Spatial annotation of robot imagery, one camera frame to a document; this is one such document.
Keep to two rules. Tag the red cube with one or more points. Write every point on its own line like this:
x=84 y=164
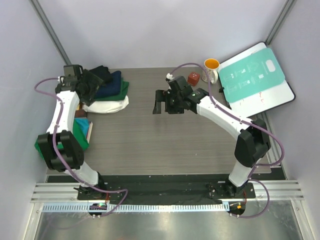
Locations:
x=193 y=78

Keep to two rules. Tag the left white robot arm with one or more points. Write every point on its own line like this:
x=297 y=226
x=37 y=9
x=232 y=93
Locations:
x=59 y=147

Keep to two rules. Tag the bright green crumpled shirt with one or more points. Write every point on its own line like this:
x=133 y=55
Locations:
x=79 y=136

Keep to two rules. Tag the white board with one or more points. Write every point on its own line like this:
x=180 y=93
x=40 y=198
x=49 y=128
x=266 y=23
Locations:
x=264 y=100

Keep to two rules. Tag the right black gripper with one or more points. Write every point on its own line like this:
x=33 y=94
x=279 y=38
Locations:
x=164 y=96

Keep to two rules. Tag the navy blue folded shirt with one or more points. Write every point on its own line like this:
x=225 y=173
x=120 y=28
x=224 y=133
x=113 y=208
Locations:
x=111 y=89

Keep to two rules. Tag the white mug orange inside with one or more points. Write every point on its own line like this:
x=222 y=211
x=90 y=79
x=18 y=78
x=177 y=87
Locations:
x=210 y=72

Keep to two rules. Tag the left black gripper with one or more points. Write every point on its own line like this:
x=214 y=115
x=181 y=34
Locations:
x=94 y=84

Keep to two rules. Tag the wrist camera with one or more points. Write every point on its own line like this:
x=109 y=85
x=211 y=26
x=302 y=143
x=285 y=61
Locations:
x=176 y=84
x=72 y=75

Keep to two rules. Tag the white folded shirt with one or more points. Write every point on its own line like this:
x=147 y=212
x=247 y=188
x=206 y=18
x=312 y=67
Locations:
x=107 y=107

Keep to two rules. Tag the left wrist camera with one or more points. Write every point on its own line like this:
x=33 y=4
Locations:
x=72 y=75

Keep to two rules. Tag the brown picture book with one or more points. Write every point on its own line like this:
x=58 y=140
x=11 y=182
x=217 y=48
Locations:
x=81 y=113

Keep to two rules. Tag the turquoise shirt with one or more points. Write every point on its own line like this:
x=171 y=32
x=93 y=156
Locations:
x=84 y=125

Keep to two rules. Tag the teal folding template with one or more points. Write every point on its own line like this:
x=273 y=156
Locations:
x=253 y=74

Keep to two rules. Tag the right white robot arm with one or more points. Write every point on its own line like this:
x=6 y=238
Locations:
x=251 y=143

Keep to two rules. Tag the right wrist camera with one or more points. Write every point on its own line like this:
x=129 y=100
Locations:
x=176 y=84

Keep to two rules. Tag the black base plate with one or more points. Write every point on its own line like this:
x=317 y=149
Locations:
x=177 y=189

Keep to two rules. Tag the black t shirt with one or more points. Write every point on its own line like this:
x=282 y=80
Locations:
x=103 y=73

